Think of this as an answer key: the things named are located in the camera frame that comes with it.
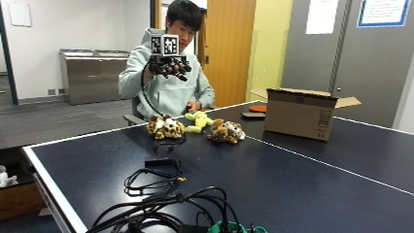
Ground the person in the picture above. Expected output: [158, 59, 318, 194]
[117, 0, 216, 120]

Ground white crumpled object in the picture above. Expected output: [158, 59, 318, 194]
[0, 164, 20, 189]

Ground orange table tennis paddle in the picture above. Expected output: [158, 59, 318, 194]
[249, 104, 269, 114]

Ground green plastic object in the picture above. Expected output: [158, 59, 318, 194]
[208, 220, 269, 233]

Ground white marker cube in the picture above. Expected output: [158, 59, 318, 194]
[149, 33, 181, 58]

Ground open cardboard box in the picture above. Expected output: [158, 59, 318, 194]
[249, 86, 363, 143]

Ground yellow-green soft toy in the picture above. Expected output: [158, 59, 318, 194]
[182, 110, 214, 135]

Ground spotted giraffe soft toy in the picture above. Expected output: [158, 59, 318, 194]
[206, 117, 248, 146]
[145, 114, 188, 141]

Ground wall socket plates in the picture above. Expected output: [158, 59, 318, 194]
[47, 87, 68, 97]

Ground small black device box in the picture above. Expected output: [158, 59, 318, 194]
[144, 156, 174, 170]

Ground blue framed poster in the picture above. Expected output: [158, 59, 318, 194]
[355, 0, 413, 28]

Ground black glove cable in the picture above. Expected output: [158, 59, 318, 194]
[140, 62, 165, 118]

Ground flat black case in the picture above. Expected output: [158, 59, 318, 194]
[240, 111, 268, 119]

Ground brown wooden box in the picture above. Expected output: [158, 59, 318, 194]
[0, 181, 48, 222]

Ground bundle of black cables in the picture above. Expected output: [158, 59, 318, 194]
[84, 185, 244, 233]

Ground wooden door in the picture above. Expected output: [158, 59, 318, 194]
[201, 0, 257, 109]

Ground coiled black cable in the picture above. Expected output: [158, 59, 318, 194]
[123, 158, 188, 197]

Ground grey chair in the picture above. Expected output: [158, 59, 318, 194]
[121, 96, 152, 127]

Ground thin black cable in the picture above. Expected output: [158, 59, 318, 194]
[152, 135, 188, 155]

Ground stainless steel bin cabinet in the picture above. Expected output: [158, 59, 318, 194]
[59, 48, 131, 107]

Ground white wall board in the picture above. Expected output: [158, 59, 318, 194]
[7, 0, 33, 28]

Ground white paper sheet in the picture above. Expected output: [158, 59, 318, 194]
[304, 0, 342, 36]

